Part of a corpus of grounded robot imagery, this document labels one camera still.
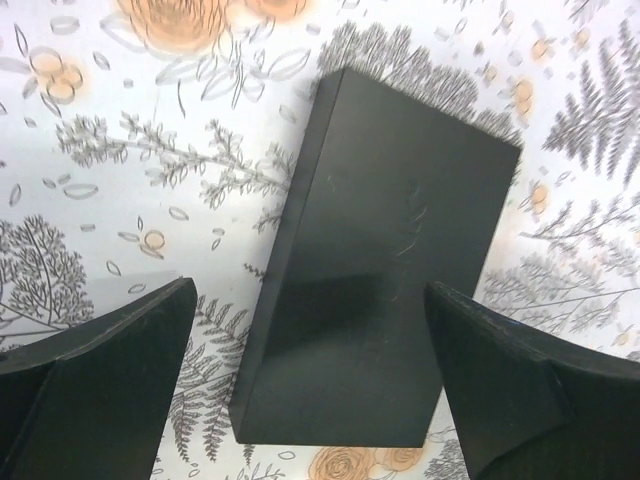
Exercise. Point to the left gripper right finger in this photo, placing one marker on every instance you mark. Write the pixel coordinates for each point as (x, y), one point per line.
(529, 405)

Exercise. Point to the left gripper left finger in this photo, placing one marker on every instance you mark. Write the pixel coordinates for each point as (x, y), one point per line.
(92, 401)

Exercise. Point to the black network switch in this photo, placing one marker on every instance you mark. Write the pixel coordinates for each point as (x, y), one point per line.
(388, 194)

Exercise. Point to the floral table mat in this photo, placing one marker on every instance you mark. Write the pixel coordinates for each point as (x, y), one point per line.
(146, 140)

